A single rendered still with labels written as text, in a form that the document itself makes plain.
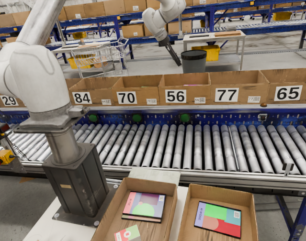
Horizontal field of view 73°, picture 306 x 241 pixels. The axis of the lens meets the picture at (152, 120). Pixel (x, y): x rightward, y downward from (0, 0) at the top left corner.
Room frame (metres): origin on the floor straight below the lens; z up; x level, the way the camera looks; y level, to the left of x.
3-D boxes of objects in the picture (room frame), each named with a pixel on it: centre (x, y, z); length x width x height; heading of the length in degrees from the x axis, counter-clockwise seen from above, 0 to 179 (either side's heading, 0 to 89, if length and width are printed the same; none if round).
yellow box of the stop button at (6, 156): (1.12, 0.97, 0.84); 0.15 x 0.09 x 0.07; 76
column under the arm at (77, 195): (0.76, 0.39, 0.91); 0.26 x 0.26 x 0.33; 72
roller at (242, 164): (1.08, -0.54, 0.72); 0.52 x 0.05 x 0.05; 166
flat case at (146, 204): (0.68, 0.09, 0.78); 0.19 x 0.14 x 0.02; 74
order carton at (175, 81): (1.61, -0.30, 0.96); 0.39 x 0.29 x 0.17; 76
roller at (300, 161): (1.00, -0.86, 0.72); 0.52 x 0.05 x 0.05; 166
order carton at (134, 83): (1.71, 0.08, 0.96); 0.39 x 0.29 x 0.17; 76
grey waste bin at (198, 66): (4.16, -0.97, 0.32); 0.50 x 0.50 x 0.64
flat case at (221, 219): (0.57, -0.23, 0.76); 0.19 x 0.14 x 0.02; 66
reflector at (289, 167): (0.77, -0.67, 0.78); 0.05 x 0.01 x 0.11; 76
